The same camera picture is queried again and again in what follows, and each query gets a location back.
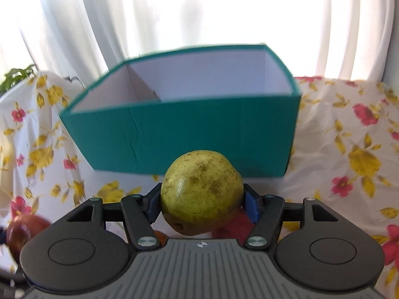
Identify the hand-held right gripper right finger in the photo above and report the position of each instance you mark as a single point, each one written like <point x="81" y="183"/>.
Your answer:
<point x="251" y="207"/>

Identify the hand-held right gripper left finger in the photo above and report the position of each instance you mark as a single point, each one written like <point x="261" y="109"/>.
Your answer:
<point x="152" y="207"/>

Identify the yellow-green speckled pear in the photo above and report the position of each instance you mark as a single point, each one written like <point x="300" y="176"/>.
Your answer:
<point x="202" y="193"/>

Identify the teal cardboard box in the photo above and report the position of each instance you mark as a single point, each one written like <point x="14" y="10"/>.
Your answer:
<point x="187" y="134"/>

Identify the orange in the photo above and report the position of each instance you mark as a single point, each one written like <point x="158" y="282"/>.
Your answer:
<point x="160" y="238"/>

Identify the floral white tablecloth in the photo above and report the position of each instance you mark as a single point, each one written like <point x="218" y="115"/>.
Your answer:
<point x="343" y="130"/>

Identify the red apple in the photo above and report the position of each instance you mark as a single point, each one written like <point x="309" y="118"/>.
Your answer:
<point x="23" y="233"/>

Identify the green potted plant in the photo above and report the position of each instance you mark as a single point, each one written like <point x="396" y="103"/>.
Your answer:
<point x="15" y="76"/>

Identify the white curtain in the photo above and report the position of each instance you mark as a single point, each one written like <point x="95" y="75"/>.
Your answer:
<point x="156" y="15"/>

